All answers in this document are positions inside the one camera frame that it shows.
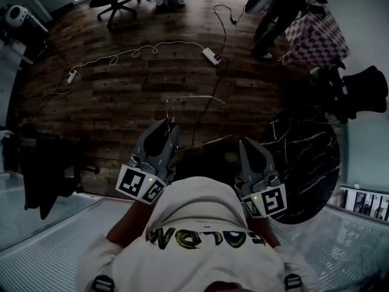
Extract white round device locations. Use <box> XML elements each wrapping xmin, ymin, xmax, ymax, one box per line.
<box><xmin>4</xmin><ymin>4</ymin><xmax>30</xmax><ymax>29</ymax></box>

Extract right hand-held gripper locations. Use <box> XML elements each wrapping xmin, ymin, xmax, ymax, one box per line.
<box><xmin>235</xmin><ymin>137</ymin><xmax>288</xmax><ymax>219</ymax></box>

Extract black cable with adapter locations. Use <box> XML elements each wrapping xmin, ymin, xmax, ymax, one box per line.
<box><xmin>213</xmin><ymin>4</ymin><xmax>244</xmax><ymax>57</ymax></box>

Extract grey backpack strap buckle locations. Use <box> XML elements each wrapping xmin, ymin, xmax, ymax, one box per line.
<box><xmin>284</xmin><ymin>273</ymin><xmax>303</xmax><ymax>292</ymax></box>
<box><xmin>92</xmin><ymin>274</ymin><xmax>115</xmax><ymax>292</ymax></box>

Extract thin wire-frame glasses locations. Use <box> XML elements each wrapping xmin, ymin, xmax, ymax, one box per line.
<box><xmin>165</xmin><ymin>94</ymin><xmax>234</xmax><ymax>151</ymax></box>

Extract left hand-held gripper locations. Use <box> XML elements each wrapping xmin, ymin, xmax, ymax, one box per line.
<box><xmin>115</xmin><ymin>119</ymin><xmax>179</xmax><ymax>206</ymax></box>

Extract person's right forearm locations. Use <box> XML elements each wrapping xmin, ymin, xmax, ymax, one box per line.
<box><xmin>249</xmin><ymin>215</ymin><xmax>282</xmax><ymax>249</ymax></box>

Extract black power cable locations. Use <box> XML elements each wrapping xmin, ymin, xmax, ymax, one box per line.
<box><xmin>191</xmin><ymin>55</ymin><xmax>231</xmax><ymax>148</ymax></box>

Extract white framed picture rack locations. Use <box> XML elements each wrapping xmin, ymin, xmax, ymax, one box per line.
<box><xmin>339</xmin><ymin>184</ymin><xmax>389</xmax><ymax>223</ymax></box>

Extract black padded chair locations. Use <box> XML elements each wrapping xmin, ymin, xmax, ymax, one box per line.
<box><xmin>309</xmin><ymin>60</ymin><xmax>389</xmax><ymax>124</ymax></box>

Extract long white cable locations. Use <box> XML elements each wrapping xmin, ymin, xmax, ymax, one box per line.
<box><xmin>72</xmin><ymin>40</ymin><xmax>207</xmax><ymax>73</ymax></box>

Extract person's left forearm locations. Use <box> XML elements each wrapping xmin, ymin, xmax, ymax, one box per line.
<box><xmin>106</xmin><ymin>198</ymin><xmax>156</xmax><ymax>249</ymax></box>

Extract chair with black clothing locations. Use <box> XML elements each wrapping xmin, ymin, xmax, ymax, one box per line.
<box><xmin>18</xmin><ymin>123</ymin><xmax>100</xmax><ymax>221</ymax></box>

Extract round black marble table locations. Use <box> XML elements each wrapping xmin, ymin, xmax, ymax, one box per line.
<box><xmin>258</xmin><ymin>106</ymin><xmax>341</xmax><ymax>226</ymax></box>

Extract person's white printed shirt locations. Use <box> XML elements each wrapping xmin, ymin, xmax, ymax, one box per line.
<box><xmin>75</xmin><ymin>176</ymin><xmax>320</xmax><ymax>292</ymax></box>

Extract purple chequered bag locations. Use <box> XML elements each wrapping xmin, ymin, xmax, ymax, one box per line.
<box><xmin>281</xmin><ymin>0</ymin><xmax>350</xmax><ymax>71</ymax></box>

